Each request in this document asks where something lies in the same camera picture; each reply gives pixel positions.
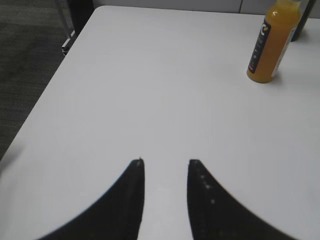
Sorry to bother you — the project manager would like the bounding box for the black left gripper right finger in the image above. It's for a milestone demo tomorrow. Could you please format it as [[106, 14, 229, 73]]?
[[187, 159, 292, 240]]

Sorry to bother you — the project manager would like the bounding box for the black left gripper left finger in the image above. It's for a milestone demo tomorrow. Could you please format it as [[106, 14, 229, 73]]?
[[42, 158, 145, 240]]

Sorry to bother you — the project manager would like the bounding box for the orange juice bottle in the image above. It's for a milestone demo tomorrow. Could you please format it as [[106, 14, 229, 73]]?
[[246, 0, 301, 83]]

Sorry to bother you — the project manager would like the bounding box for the dark red wine bottle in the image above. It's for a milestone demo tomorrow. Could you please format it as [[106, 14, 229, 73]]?
[[291, 0, 317, 42]]

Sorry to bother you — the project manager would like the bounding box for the metal table leg frame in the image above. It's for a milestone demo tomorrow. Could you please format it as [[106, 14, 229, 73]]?
[[55, 0, 76, 56]]

